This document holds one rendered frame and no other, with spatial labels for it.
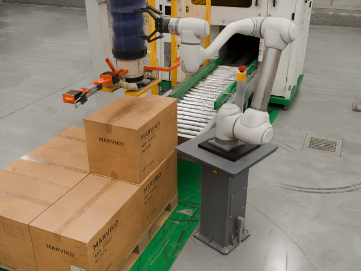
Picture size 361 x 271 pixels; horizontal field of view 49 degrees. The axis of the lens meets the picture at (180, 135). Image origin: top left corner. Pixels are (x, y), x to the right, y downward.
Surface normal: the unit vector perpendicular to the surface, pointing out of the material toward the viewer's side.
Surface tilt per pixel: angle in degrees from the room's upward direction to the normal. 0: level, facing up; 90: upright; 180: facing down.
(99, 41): 90
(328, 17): 90
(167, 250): 0
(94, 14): 90
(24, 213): 0
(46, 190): 0
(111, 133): 90
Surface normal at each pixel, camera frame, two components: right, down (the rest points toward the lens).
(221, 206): -0.69, 0.32
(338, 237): 0.00, -0.90
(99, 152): -0.42, 0.40
